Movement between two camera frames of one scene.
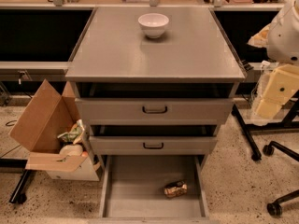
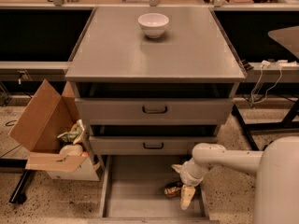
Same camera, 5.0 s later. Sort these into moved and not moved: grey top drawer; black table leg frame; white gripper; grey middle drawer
Moved: white gripper
Not moved: black table leg frame; grey top drawer; grey middle drawer
